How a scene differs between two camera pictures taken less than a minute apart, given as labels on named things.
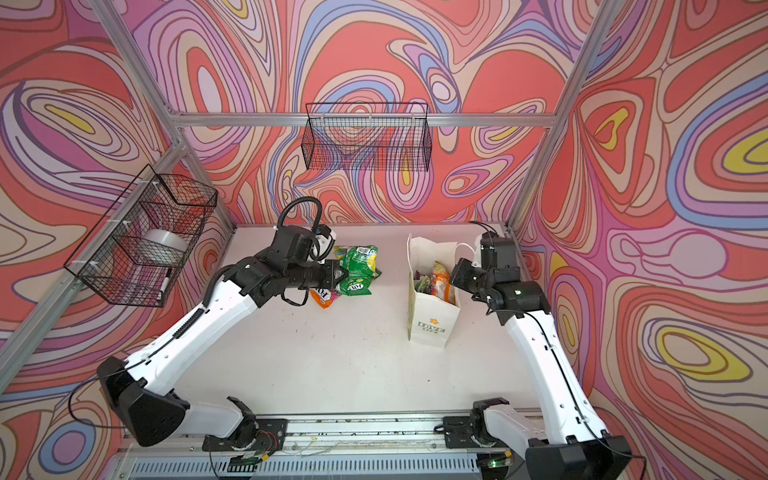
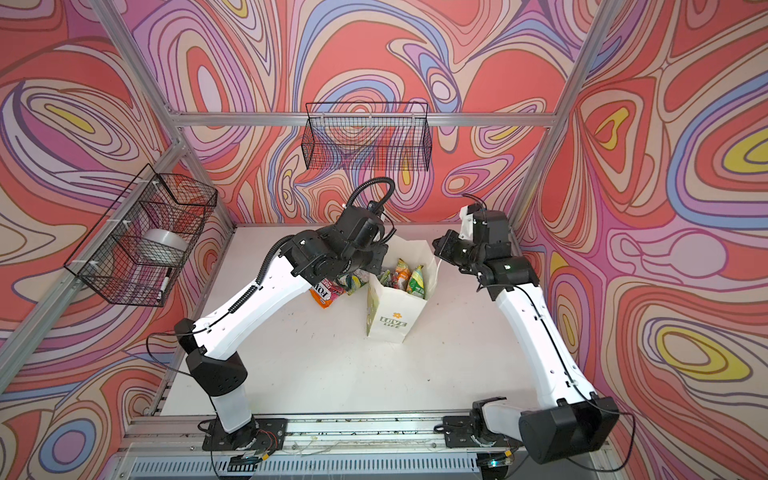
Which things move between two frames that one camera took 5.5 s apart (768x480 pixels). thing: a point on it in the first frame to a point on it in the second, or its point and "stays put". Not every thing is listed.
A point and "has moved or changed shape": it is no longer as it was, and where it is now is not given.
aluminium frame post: x=582 y=72 stays put
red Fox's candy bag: x=324 y=297 stays put
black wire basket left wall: x=133 y=255 stays put
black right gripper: x=459 y=274 to x=444 y=251
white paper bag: x=434 y=300 to x=391 y=311
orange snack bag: x=441 y=284 to x=402 y=274
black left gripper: x=331 y=280 to x=380 y=253
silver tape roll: x=164 y=244 stays put
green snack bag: x=361 y=266 has moved or changed shape
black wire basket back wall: x=369 y=137 stays put
